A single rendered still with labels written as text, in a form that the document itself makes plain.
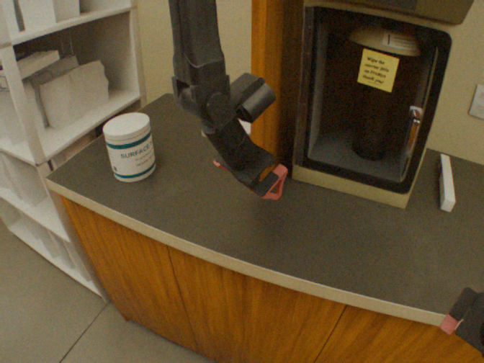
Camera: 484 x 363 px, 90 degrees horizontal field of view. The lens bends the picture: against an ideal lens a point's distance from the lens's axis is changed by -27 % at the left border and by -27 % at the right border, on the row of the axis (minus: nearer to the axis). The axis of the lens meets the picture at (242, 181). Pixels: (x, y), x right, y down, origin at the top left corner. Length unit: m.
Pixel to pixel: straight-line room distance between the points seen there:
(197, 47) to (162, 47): 1.01
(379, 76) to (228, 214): 0.45
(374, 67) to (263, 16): 0.24
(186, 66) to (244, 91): 0.12
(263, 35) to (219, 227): 0.41
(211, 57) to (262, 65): 0.23
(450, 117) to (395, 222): 0.54
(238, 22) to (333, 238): 0.84
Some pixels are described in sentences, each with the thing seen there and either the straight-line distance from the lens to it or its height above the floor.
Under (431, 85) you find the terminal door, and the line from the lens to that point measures 0.68.
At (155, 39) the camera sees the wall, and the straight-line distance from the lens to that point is 1.44.
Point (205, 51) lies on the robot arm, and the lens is 0.42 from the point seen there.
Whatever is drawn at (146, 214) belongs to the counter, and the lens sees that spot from 0.76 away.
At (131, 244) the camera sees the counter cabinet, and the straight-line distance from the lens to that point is 0.92.
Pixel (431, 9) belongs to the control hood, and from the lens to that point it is 0.63.
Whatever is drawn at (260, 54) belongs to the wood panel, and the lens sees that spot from 0.63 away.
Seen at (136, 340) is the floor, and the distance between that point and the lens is 1.64.
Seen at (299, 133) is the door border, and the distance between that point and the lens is 0.75.
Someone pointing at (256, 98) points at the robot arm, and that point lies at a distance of 0.51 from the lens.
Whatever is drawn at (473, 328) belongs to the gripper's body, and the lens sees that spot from 0.44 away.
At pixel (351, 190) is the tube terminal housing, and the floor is 0.95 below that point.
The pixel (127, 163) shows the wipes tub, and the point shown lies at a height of 1.00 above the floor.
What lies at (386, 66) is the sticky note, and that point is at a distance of 0.66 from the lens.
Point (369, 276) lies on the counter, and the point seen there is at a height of 0.94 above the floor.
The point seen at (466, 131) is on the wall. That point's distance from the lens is 1.23.
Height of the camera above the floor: 1.43
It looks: 37 degrees down
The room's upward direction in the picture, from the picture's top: straight up
